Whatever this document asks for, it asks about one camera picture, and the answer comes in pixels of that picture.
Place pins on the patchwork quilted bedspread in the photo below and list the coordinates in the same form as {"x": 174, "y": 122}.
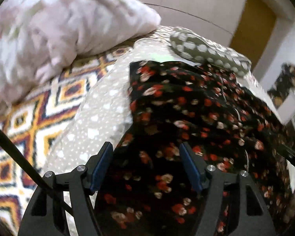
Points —
{"x": 105, "y": 114}

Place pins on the brown wooden door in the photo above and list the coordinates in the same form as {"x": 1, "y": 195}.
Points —
{"x": 254, "y": 30}

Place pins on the black floral dress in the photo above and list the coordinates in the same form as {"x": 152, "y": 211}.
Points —
{"x": 146, "y": 190}

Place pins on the green white patterned pillow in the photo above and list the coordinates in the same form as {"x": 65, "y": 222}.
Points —
{"x": 196, "y": 48}

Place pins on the geometric orange patterned blanket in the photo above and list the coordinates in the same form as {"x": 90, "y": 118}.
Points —
{"x": 36, "y": 121}

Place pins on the pink floral comforter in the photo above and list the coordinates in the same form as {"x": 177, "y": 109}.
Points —
{"x": 39, "y": 38}

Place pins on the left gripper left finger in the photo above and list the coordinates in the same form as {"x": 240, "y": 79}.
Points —
{"x": 68, "y": 194}

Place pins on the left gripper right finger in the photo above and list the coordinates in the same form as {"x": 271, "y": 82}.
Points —
{"x": 230, "y": 199}

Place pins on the white wardrobe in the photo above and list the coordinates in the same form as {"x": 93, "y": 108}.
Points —
{"x": 216, "y": 20}

